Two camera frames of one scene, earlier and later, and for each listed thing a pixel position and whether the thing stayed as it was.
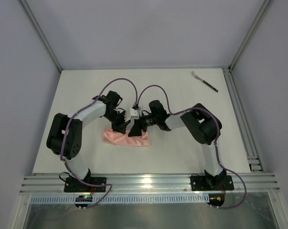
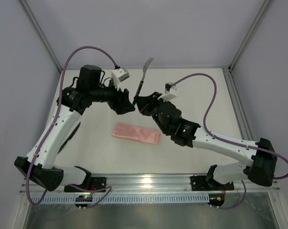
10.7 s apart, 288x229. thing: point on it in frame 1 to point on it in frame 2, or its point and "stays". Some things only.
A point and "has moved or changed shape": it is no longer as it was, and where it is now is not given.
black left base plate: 72,185 stays
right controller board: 216,200 stays
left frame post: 41,32 stays
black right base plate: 204,183 stays
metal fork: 204,81 to 147,63
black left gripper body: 120,122 to 118,99
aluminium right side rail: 255,165 stays
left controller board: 83,198 stays
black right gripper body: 138,125 to 151,105
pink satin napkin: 118,138 has moved or changed shape
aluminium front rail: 149,184 stays
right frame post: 264,9 stays
